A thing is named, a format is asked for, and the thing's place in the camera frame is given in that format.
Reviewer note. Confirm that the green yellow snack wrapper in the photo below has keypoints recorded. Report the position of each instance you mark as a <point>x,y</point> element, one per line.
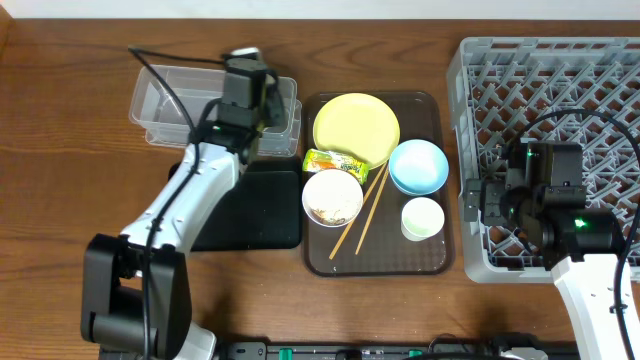
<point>317,160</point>

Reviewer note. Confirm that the wooden chopstick left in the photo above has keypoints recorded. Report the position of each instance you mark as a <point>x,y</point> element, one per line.
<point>365,198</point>

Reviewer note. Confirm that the pink bowl with food scraps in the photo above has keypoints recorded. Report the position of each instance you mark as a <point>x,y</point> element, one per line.
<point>332,198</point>

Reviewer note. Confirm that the pale green plastic cup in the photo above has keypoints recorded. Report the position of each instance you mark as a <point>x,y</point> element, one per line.
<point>421,218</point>

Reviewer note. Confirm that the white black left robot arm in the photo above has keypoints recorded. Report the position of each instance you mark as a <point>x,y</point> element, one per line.
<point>136,296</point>

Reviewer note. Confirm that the white napkin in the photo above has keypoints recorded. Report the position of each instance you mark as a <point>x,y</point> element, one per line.
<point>249,52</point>

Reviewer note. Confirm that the grey dishwasher rack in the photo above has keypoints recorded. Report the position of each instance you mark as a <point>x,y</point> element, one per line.
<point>497,85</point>

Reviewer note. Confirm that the light blue plastic bowl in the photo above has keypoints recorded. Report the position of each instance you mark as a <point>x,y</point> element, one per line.
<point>418,167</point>

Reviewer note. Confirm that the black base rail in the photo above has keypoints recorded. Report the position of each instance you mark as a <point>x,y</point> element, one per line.
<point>443,346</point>

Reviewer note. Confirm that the wooden chopstick right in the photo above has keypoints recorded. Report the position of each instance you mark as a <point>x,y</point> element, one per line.
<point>372,211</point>

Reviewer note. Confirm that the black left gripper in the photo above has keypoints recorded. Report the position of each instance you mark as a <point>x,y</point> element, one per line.
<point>273,105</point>

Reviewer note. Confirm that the yellow plastic plate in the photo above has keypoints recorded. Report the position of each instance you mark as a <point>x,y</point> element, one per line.
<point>357,124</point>

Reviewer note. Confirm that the black food waste tray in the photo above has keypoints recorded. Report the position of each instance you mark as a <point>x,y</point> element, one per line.
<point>265,210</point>

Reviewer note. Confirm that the wooden chopstick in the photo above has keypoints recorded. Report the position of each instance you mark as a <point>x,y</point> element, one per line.
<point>372,211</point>
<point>365,198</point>

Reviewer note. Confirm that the clear plastic waste bin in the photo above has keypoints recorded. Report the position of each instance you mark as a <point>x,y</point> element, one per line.
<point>154,110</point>

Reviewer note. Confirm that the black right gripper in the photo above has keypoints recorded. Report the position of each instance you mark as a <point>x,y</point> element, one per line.
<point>473,200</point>

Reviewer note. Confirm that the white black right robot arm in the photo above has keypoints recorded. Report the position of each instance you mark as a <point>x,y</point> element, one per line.
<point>583,248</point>

